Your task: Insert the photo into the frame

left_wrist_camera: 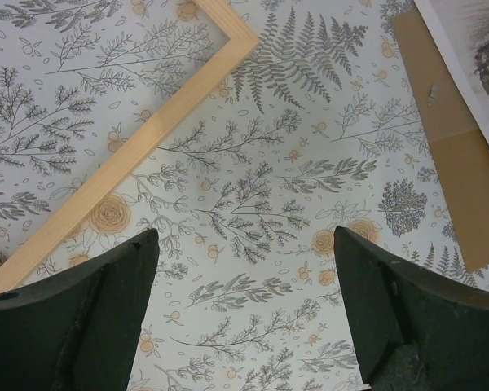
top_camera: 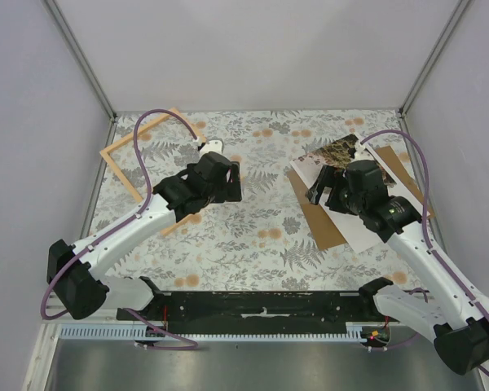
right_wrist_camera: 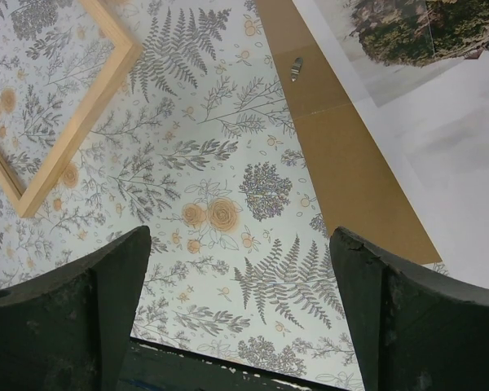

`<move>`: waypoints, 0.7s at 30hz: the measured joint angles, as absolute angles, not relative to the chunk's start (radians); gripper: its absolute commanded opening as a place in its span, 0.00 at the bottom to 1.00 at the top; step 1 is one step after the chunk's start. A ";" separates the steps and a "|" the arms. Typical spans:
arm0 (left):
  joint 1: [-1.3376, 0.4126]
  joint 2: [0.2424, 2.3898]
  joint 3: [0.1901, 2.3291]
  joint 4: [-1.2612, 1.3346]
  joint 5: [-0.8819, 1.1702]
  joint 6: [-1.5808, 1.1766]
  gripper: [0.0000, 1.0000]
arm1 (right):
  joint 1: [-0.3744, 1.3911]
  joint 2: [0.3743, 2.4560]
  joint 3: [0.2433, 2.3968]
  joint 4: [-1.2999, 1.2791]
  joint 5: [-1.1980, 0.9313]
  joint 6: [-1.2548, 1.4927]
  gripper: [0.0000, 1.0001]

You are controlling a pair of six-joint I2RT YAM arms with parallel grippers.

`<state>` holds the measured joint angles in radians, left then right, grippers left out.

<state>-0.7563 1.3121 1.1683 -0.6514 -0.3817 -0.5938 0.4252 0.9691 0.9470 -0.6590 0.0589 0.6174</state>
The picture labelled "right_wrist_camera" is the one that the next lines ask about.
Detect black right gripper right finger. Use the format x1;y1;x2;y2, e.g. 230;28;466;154
329;227;489;390

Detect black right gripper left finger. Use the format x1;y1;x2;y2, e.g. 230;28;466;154
0;226;152;390

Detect light wooden picture frame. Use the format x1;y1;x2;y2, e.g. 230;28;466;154
0;1;143;218

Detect clear acrylic sheet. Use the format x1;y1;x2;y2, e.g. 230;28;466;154
425;0;489;59

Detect landscape photo print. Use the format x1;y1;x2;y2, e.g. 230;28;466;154
295;1;489;288

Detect brown cardboard backing board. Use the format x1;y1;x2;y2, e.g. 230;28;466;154
256;1;441;264

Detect floral patterned table mat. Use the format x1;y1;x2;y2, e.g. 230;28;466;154
0;1;363;390

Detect small metal clip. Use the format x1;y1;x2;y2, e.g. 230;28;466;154
290;57;303;82

